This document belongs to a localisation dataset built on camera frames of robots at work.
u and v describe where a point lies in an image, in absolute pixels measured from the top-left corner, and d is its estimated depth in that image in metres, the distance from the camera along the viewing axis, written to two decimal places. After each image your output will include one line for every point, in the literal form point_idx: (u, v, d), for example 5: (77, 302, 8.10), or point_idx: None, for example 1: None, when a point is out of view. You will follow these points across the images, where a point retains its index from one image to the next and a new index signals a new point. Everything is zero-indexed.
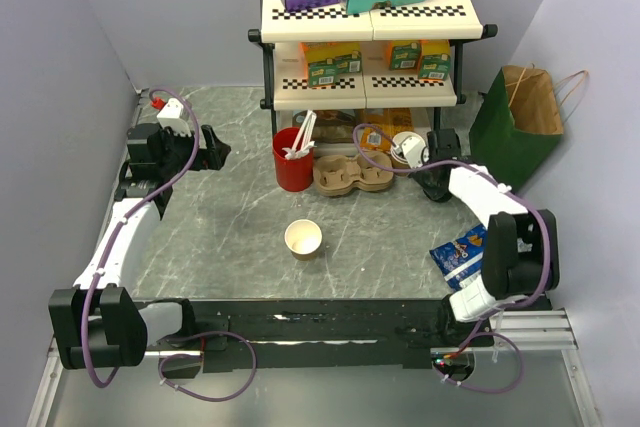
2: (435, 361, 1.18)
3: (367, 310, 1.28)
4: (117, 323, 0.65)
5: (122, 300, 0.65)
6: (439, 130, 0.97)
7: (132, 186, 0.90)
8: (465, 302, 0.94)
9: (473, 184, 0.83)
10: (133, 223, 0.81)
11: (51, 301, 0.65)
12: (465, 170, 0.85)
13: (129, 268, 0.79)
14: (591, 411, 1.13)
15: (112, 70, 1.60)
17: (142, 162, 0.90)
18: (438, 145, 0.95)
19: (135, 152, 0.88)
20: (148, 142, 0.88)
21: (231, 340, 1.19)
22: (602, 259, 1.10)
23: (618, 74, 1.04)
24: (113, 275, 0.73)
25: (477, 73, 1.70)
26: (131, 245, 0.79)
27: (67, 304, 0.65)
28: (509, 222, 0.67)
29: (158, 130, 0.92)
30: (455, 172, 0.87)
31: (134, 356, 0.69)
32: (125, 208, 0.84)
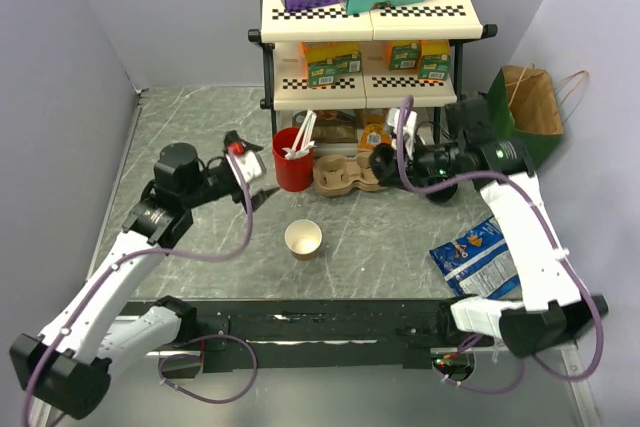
2: (435, 361, 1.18)
3: (368, 310, 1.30)
4: (67, 392, 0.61)
5: (73, 373, 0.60)
6: (465, 103, 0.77)
7: (146, 214, 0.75)
8: (469, 317, 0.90)
9: (523, 221, 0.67)
10: (124, 272, 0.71)
11: (13, 344, 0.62)
12: (518, 196, 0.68)
13: (107, 320, 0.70)
14: (591, 411, 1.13)
15: (113, 71, 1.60)
17: (167, 190, 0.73)
18: (468, 122, 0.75)
19: (161, 177, 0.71)
20: (177, 173, 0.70)
21: (232, 345, 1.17)
22: (603, 259, 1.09)
23: (619, 74, 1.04)
24: (77, 340, 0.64)
25: (477, 73, 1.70)
26: (112, 301, 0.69)
27: (27, 356, 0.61)
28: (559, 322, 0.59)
29: (196, 160, 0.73)
30: (504, 192, 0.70)
31: (82, 413, 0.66)
32: (129, 246, 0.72)
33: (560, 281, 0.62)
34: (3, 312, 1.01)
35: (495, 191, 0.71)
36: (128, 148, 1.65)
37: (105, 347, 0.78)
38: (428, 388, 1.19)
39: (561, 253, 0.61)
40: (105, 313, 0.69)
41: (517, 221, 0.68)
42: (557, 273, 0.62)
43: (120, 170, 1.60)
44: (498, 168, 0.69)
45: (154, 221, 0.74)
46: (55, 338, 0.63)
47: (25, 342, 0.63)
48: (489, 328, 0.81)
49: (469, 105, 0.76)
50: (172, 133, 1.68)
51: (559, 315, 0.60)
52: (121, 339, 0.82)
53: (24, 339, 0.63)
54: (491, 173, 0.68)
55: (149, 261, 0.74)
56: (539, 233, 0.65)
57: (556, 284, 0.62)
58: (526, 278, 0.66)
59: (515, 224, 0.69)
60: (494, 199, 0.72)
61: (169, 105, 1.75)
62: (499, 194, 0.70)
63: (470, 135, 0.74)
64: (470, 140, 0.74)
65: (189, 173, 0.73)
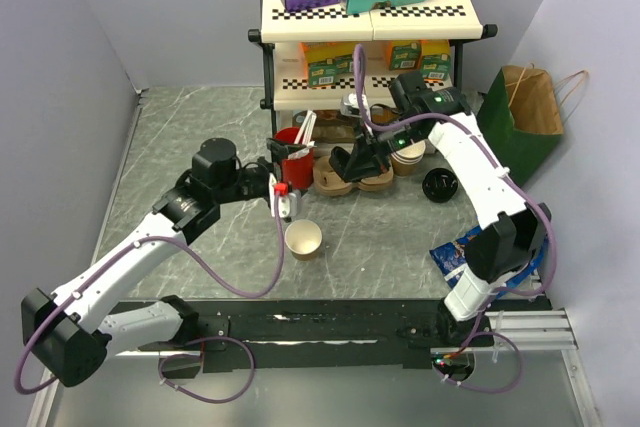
2: (435, 361, 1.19)
3: (368, 310, 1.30)
4: (63, 357, 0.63)
5: (72, 338, 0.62)
6: (401, 76, 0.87)
7: (177, 201, 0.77)
8: (460, 299, 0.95)
9: (464, 152, 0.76)
10: (144, 250, 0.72)
11: (30, 295, 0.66)
12: (457, 130, 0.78)
13: (116, 294, 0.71)
14: (591, 410, 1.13)
15: (112, 70, 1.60)
17: (200, 181, 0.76)
18: (407, 87, 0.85)
19: (198, 167, 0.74)
20: (213, 166, 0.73)
21: (231, 346, 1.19)
22: (603, 259, 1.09)
23: (619, 74, 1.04)
24: (85, 307, 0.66)
25: (477, 73, 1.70)
26: (124, 279, 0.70)
27: (36, 310, 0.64)
28: (508, 228, 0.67)
29: (233, 157, 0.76)
30: (444, 130, 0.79)
31: (73, 381, 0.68)
32: (152, 227, 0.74)
33: (505, 195, 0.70)
34: (3, 313, 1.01)
35: (438, 132, 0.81)
36: (128, 148, 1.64)
37: (108, 325, 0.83)
38: (428, 388, 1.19)
39: (501, 170, 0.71)
40: (115, 289, 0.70)
41: (461, 152, 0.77)
42: (502, 190, 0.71)
43: (120, 170, 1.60)
44: (440, 110, 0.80)
45: (183, 209, 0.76)
46: (66, 299, 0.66)
47: (38, 296, 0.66)
48: (476, 289, 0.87)
49: (406, 76, 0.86)
50: (172, 134, 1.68)
51: (509, 225, 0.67)
52: (124, 322, 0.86)
53: (37, 294, 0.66)
54: (433, 114, 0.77)
55: (171, 246, 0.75)
56: (480, 158, 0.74)
57: (501, 198, 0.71)
58: (478, 201, 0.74)
59: (461, 156, 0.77)
60: (437, 139, 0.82)
61: (169, 104, 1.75)
62: (441, 132, 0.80)
63: (410, 96, 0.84)
64: (412, 101, 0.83)
65: (224, 169, 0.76)
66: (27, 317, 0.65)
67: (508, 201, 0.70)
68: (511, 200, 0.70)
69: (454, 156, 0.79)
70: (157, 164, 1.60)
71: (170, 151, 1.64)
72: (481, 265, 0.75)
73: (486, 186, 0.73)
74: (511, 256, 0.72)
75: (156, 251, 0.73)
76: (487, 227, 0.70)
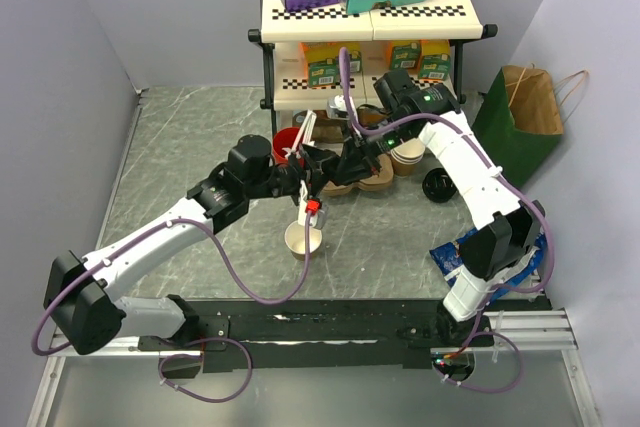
2: (435, 361, 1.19)
3: (368, 310, 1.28)
4: (84, 321, 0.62)
5: (97, 304, 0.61)
6: (387, 76, 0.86)
7: (210, 191, 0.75)
8: (459, 299, 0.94)
9: (457, 151, 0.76)
10: (174, 231, 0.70)
11: (62, 254, 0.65)
12: (449, 130, 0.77)
13: (141, 269, 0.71)
14: (591, 411, 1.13)
15: (112, 70, 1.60)
17: (234, 175, 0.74)
18: (394, 87, 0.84)
19: (234, 162, 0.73)
20: (248, 162, 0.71)
21: (231, 346, 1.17)
22: (604, 258, 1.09)
23: (619, 74, 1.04)
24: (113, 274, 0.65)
25: (476, 73, 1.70)
26: (153, 254, 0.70)
27: (66, 270, 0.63)
28: (504, 229, 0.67)
29: (269, 155, 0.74)
30: (436, 129, 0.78)
31: (85, 349, 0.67)
32: (184, 209, 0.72)
33: (501, 195, 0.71)
34: (3, 312, 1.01)
35: (429, 132, 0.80)
36: (128, 148, 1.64)
37: (123, 304, 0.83)
38: (428, 387, 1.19)
39: (496, 170, 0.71)
40: (141, 264, 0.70)
41: (453, 151, 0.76)
42: (497, 190, 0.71)
43: (120, 170, 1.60)
44: (429, 109, 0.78)
45: (214, 200, 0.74)
46: (96, 265, 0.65)
47: (69, 257, 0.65)
48: (473, 287, 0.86)
49: (392, 75, 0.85)
50: (172, 134, 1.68)
51: (505, 225, 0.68)
52: (136, 304, 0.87)
53: (69, 254, 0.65)
54: (423, 114, 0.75)
55: (200, 231, 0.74)
56: (473, 158, 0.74)
57: (496, 198, 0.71)
58: (471, 201, 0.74)
59: (454, 156, 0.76)
60: (428, 138, 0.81)
61: (169, 104, 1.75)
62: (432, 132, 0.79)
63: (398, 96, 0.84)
64: (400, 101, 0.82)
65: (259, 165, 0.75)
66: (54, 277, 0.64)
67: (504, 201, 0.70)
68: (507, 200, 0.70)
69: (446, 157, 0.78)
70: (157, 165, 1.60)
71: (170, 151, 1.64)
72: (476, 264, 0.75)
73: (480, 186, 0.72)
74: (506, 254, 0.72)
75: (186, 233, 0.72)
76: (483, 228, 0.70)
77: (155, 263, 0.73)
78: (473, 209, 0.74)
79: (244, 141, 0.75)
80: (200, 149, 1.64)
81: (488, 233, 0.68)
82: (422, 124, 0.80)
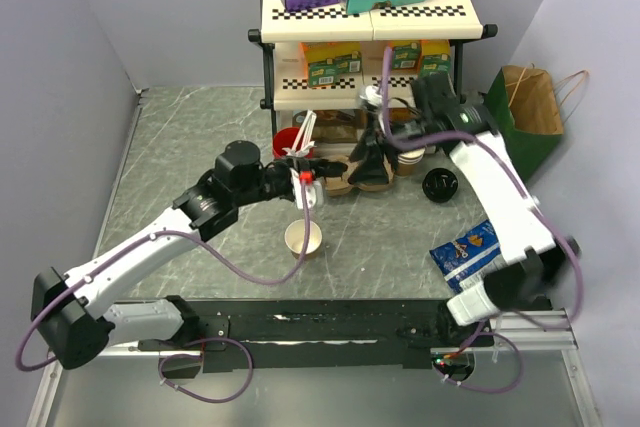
2: (435, 361, 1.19)
3: (367, 310, 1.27)
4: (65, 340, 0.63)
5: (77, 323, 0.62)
6: (429, 80, 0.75)
7: (198, 199, 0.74)
8: (465, 307, 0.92)
9: (490, 177, 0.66)
10: (159, 244, 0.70)
11: (43, 273, 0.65)
12: (484, 153, 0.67)
13: (127, 282, 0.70)
14: (591, 411, 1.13)
15: (112, 71, 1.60)
17: (222, 182, 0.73)
18: (433, 94, 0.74)
19: (220, 169, 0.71)
20: (234, 169, 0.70)
21: (231, 347, 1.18)
22: (604, 259, 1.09)
23: (619, 75, 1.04)
24: (94, 292, 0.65)
25: (476, 73, 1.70)
26: (138, 267, 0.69)
27: (48, 288, 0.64)
28: (535, 266, 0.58)
29: (258, 161, 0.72)
30: (469, 151, 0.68)
31: (71, 362, 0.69)
32: (170, 221, 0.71)
33: (534, 228, 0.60)
34: (3, 313, 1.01)
35: (461, 152, 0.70)
36: (128, 148, 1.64)
37: (112, 314, 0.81)
38: (428, 387, 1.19)
39: (530, 202, 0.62)
40: (126, 278, 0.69)
41: (487, 177, 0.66)
42: (530, 221, 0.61)
43: (119, 169, 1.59)
44: (467, 131, 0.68)
45: (201, 209, 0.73)
46: (77, 283, 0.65)
47: (52, 275, 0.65)
48: (485, 305, 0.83)
49: (432, 79, 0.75)
50: (172, 134, 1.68)
51: (536, 262, 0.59)
52: (128, 312, 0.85)
53: (51, 272, 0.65)
54: (458, 135, 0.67)
55: (187, 242, 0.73)
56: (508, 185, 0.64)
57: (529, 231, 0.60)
58: (501, 232, 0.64)
59: (486, 180, 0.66)
60: (460, 160, 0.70)
61: (169, 104, 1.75)
62: (466, 154, 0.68)
63: (434, 107, 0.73)
64: (436, 112, 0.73)
65: (248, 172, 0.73)
66: (37, 293, 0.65)
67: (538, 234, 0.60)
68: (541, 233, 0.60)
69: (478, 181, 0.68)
70: (157, 165, 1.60)
71: (170, 151, 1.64)
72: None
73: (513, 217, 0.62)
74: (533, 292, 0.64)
75: (171, 245, 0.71)
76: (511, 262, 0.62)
77: (143, 274, 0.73)
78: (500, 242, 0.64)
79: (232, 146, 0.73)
80: (200, 149, 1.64)
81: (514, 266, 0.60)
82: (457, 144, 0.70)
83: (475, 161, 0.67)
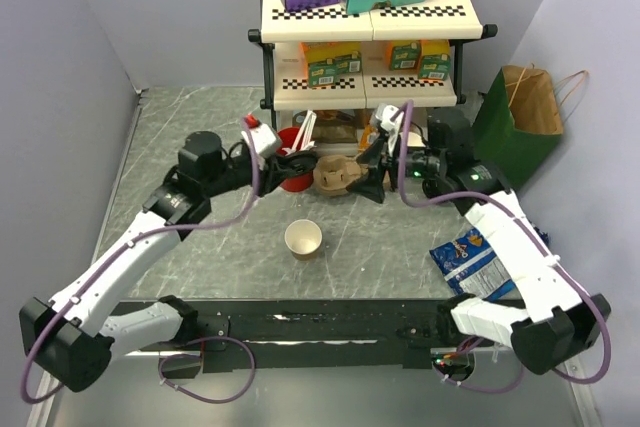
2: (435, 361, 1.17)
3: (368, 310, 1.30)
4: (69, 361, 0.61)
5: (76, 343, 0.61)
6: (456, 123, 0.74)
7: (167, 197, 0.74)
8: (472, 323, 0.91)
9: (509, 235, 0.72)
10: (139, 249, 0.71)
11: (24, 306, 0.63)
12: (501, 212, 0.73)
13: (117, 293, 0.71)
14: (591, 411, 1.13)
15: (112, 71, 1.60)
17: (188, 176, 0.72)
18: (453, 148, 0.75)
19: (184, 163, 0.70)
20: (198, 162, 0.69)
21: (231, 346, 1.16)
22: (604, 258, 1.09)
23: (619, 75, 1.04)
24: (85, 310, 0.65)
25: (476, 73, 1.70)
26: (124, 275, 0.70)
27: (35, 318, 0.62)
28: (566, 327, 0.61)
29: (220, 149, 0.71)
30: (485, 210, 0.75)
31: (82, 386, 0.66)
32: (144, 224, 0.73)
33: (558, 287, 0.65)
34: (3, 312, 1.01)
35: (476, 211, 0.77)
36: (128, 149, 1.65)
37: (109, 328, 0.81)
38: (428, 387, 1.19)
39: (552, 259, 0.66)
40: (114, 290, 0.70)
41: (504, 235, 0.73)
42: (553, 279, 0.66)
43: (119, 169, 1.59)
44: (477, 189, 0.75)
45: (173, 206, 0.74)
46: (64, 306, 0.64)
47: (35, 305, 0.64)
48: (498, 335, 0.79)
49: (455, 130, 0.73)
50: (172, 134, 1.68)
51: (565, 321, 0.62)
52: (125, 324, 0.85)
53: (34, 302, 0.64)
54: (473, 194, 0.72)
55: (165, 241, 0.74)
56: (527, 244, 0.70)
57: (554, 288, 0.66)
58: (525, 291, 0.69)
59: (505, 238, 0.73)
60: (476, 218, 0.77)
61: (169, 105, 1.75)
62: (481, 213, 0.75)
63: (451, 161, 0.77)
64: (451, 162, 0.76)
65: (213, 161, 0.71)
66: (26, 325, 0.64)
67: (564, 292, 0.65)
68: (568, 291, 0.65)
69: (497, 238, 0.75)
70: (157, 165, 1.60)
71: (170, 151, 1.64)
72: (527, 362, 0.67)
73: (536, 276, 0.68)
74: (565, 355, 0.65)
75: (149, 249, 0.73)
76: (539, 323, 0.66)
77: (131, 283, 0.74)
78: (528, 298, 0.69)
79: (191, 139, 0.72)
80: None
81: (544, 330, 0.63)
82: (472, 201, 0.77)
83: (492, 222, 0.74)
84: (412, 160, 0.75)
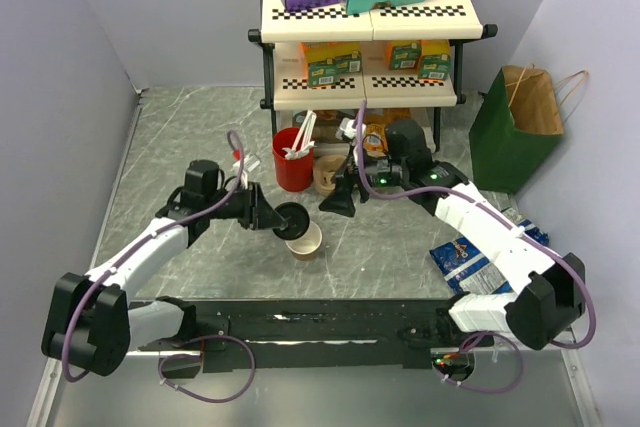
2: (435, 361, 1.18)
3: (367, 310, 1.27)
4: (109, 325, 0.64)
5: (119, 302, 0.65)
6: (409, 130, 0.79)
7: (175, 210, 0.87)
8: (470, 317, 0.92)
9: (476, 219, 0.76)
10: (161, 239, 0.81)
11: (59, 282, 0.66)
12: (462, 200, 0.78)
13: (138, 280, 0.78)
14: (591, 410, 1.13)
15: (112, 71, 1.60)
17: (193, 192, 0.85)
18: (411, 152, 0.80)
19: (191, 180, 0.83)
20: (203, 178, 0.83)
21: (231, 346, 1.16)
22: (604, 259, 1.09)
23: (619, 75, 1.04)
24: (122, 279, 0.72)
25: (476, 73, 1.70)
26: (147, 260, 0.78)
27: (72, 289, 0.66)
28: (545, 290, 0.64)
29: (218, 168, 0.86)
30: (449, 202, 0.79)
31: (105, 367, 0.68)
32: (160, 222, 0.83)
33: (530, 254, 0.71)
34: (4, 312, 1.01)
35: (442, 206, 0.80)
36: (128, 148, 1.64)
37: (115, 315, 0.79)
38: (427, 387, 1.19)
39: (518, 230, 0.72)
40: (138, 273, 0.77)
41: (472, 220, 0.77)
42: (525, 248, 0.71)
43: (119, 169, 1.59)
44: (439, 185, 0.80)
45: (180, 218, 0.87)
46: (103, 275, 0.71)
47: (68, 280, 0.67)
48: (498, 324, 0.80)
49: (409, 137, 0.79)
50: (172, 134, 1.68)
51: (544, 286, 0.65)
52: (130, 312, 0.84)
53: (69, 277, 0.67)
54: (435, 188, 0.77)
55: (176, 240, 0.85)
56: (494, 224, 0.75)
57: (528, 258, 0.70)
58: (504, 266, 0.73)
59: (474, 223, 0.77)
60: (444, 213, 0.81)
61: (169, 104, 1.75)
62: (446, 206, 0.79)
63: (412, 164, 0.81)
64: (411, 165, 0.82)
65: (211, 179, 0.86)
66: (56, 302, 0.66)
67: (537, 259, 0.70)
68: (540, 257, 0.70)
69: (467, 227, 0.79)
70: (157, 165, 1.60)
71: (170, 151, 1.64)
72: (528, 338, 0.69)
73: (509, 249, 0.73)
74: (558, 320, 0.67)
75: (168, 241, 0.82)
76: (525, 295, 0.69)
77: (146, 275, 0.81)
78: (510, 276, 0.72)
79: (192, 163, 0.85)
80: (200, 149, 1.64)
81: (529, 298, 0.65)
82: (436, 197, 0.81)
83: (458, 211, 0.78)
84: (377, 170, 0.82)
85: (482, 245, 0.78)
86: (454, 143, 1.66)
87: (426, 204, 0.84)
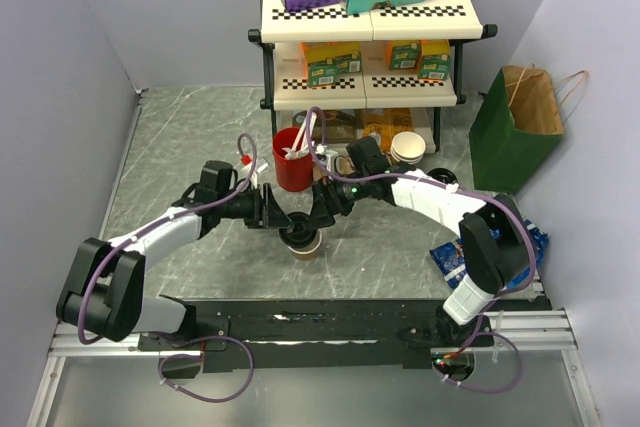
2: (435, 361, 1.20)
3: (368, 310, 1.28)
4: (125, 285, 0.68)
5: (135, 265, 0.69)
6: (360, 142, 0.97)
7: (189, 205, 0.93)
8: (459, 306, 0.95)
9: (419, 191, 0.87)
10: (178, 223, 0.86)
11: (83, 244, 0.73)
12: (408, 179, 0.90)
13: (153, 255, 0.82)
14: (591, 411, 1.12)
15: (112, 70, 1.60)
17: (207, 188, 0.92)
18: (367, 158, 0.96)
19: (206, 177, 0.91)
20: (218, 175, 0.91)
21: (231, 345, 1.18)
22: (605, 258, 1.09)
23: (619, 74, 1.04)
24: (142, 245, 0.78)
25: (476, 73, 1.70)
26: (163, 240, 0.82)
27: (93, 252, 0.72)
28: (475, 221, 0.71)
29: (231, 167, 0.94)
30: (398, 184, 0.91)
31: (118, 334, 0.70)
32: (176, 209, 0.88)
33: (464, 203, 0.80)
34: (3, 312, 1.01)
35: (396, 191, 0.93)
36: (128, 148, 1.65)
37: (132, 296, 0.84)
38: (428, 387, 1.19)
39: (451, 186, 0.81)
40: (156, 247, 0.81)
41: (416, 193, 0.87)
42: (459, 200, 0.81)
43: (119, 169, 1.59)
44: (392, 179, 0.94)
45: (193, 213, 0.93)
46: (124, 240, 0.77)
47: (91, 244, 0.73)
48: (474, 299, 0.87)
49: (363, 146, 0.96)
50: (172, 133, 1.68)
51: (474, 219, 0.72)
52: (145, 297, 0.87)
53: (92, 241, 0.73)
54: (386, 175, 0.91)
55: (190, 227, 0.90)
56: (432, 188, 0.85)
57: (463, 204, 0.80)
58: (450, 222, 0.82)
59: (419, 194, 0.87)
60: (399, 197, 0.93)
61: (169, 104, 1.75)
62: (398, 189, 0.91)
63: (370, 168, 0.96)
64: (371, 169, 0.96)
65: (225, 179, 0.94)
66: (78, 264, 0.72)
67: (471, 204, 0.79)
68: (472, 202, 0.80)
69: (417, 202, 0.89)
70: (157, 165, 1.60)
71: (170, 151, 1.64)
72: (487, 280, 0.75)
73: (446, 203, 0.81)
74: (506, 258, 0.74)
75: (183, 226, 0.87)
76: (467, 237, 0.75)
77: (160, 255, 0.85)
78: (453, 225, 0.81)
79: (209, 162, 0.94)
80: (199, 148, 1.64)
81: (466, 234, 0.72)
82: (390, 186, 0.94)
83: (404, 189, 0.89)
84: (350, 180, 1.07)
85: (432, 213, 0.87)
86: (454, 144, 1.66)
87: (387, 197, 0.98)
